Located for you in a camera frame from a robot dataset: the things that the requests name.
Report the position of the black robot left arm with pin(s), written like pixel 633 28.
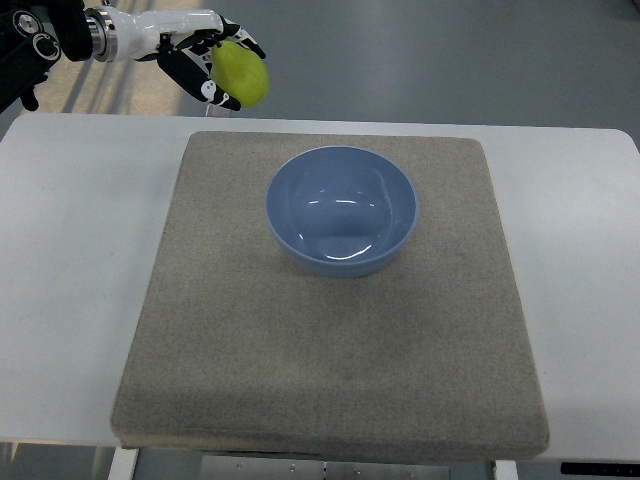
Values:
pixel 35 35

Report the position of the black white robot left hand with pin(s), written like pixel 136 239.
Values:
pixel 180 42

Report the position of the green pear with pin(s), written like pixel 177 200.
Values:
pixel 240 72

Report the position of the white table leg frame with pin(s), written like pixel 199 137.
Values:
pixel 123 465

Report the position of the metal base plate under table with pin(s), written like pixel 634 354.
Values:
pixel 226 467

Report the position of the blue bowl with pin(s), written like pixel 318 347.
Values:
pixel 341 211

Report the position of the lower metal floor plate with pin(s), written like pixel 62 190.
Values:
pixel 217 111

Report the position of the grey felt mat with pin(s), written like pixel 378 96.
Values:
pixel 238 349

